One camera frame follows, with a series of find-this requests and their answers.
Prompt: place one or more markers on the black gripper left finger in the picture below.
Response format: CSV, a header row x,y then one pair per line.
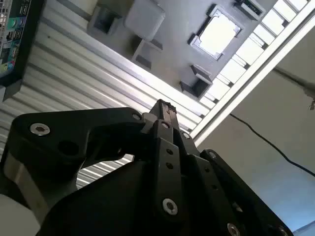
x,y
49,142

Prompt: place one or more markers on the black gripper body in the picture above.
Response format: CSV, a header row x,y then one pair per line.
x,y
110,209

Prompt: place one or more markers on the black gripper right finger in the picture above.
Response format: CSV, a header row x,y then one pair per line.
x,y
236,191

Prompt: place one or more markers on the silver CPU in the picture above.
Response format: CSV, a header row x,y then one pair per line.
x,y
216,34

